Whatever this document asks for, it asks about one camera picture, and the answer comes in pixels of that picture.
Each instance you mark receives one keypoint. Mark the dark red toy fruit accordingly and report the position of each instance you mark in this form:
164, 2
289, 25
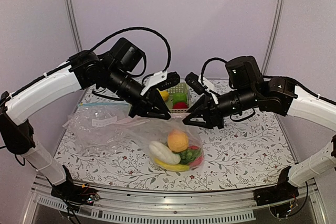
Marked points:
180, 105

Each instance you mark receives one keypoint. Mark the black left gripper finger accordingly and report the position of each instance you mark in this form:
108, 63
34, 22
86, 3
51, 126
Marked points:
154, 114
158, 102

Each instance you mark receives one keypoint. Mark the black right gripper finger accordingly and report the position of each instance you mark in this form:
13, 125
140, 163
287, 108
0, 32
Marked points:
199, 107
191, 121

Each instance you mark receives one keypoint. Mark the green toy pepper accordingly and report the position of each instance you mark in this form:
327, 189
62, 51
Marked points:
179, 97

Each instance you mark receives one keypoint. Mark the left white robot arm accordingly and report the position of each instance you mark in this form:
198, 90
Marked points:
110, 70

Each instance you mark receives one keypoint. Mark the pink zip top bag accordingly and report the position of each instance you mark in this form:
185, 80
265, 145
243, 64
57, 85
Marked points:
145, 130

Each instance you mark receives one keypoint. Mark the floral table mat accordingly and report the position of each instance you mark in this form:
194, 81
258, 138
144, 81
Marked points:
243, 154

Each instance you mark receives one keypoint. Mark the beige plastic basket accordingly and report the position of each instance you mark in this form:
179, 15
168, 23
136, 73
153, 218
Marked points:
181, 87

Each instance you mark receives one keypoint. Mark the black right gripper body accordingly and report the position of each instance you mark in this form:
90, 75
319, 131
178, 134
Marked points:
210, 108

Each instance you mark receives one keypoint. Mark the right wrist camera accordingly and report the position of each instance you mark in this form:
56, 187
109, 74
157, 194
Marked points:
201, 85

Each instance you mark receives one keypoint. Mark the left aluminium frame post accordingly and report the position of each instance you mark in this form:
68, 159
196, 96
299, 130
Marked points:
73, 24

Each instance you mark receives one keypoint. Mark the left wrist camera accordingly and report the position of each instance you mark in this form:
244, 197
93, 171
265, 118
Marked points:
161, 80

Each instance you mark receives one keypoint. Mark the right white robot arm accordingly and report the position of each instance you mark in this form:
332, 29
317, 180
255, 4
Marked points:
284, 96

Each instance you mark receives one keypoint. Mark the yellow toy banana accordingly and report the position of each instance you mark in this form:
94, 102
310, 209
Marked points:
174, 168

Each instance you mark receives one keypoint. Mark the yellow toy lemon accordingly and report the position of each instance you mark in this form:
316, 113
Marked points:
165, 95

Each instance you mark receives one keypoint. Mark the aluminium front rail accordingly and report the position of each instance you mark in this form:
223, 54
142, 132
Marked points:
128, 205

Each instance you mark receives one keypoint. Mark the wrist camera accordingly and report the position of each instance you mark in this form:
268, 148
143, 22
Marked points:
161, 80
201, 85

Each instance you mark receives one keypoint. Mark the orange toy fruit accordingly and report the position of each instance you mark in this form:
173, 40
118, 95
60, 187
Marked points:
177, 141

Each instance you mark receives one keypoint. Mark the aluminium frame post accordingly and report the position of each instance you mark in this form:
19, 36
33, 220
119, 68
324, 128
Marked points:
73, 24
273, 35

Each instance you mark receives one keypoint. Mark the right aluminium frame post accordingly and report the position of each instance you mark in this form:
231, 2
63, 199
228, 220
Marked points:
273, 35

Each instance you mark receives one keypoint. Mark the clear plastic bag with label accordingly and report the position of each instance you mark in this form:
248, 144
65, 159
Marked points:
99, 127

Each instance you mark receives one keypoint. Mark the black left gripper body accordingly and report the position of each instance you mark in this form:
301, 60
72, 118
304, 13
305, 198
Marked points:
146, 102

